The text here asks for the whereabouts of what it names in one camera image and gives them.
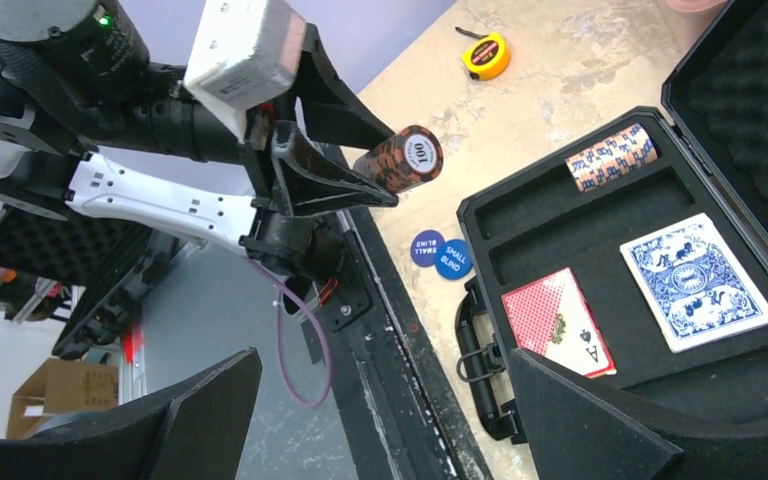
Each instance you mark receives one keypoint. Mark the yellow tape measure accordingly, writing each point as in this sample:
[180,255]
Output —
[488,57]

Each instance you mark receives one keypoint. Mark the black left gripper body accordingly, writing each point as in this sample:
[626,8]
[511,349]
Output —
[272,68]

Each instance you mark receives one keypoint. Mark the pink plastic storage box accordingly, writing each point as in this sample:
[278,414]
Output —
[694,6]

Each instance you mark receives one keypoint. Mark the orange black 100 chip stack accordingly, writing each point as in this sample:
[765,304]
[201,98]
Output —
[410,158]

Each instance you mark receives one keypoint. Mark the blue card deck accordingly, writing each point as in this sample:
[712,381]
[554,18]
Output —
[695,286]

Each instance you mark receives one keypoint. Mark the red card deck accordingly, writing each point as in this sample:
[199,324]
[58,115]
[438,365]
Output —
[551,317]

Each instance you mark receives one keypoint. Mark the blue small blind button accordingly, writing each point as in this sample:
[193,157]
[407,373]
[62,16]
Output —
[453,260]

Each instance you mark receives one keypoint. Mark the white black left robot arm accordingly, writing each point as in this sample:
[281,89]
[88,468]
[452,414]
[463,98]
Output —
[223,149]

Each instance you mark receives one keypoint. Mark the cardboard box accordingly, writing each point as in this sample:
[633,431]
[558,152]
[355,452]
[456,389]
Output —
[61,387]

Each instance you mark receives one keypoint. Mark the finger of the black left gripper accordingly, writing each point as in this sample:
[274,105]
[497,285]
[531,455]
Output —
[307,184]
[332,112]

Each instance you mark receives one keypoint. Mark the orange brown chip stack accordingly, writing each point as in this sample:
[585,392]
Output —
[611,158]

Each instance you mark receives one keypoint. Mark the black poker carrying case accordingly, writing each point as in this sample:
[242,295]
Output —
[711,132]

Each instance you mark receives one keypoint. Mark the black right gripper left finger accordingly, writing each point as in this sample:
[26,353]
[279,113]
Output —
[194,429]

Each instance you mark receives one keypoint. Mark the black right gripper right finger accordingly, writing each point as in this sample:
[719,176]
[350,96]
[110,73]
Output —
[577,428]

